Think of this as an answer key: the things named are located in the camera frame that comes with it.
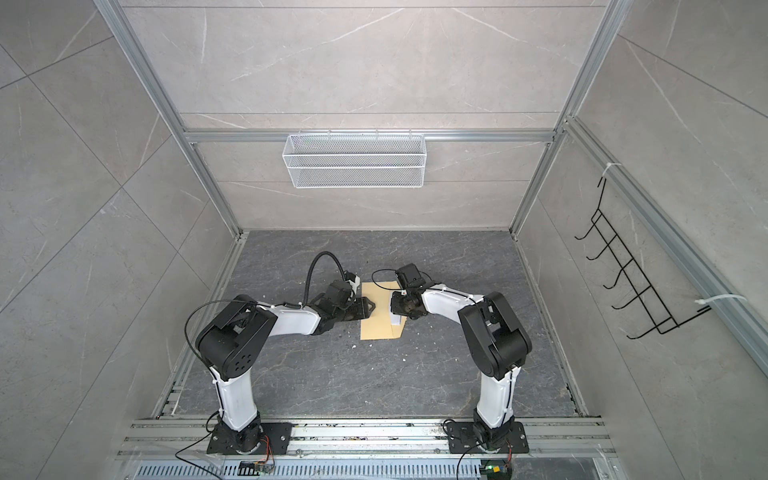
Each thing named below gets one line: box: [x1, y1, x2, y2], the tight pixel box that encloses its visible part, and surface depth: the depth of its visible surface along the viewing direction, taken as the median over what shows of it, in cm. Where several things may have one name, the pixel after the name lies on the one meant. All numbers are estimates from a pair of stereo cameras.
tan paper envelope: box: [360, 280, 407, 340], surface depth 95 cm
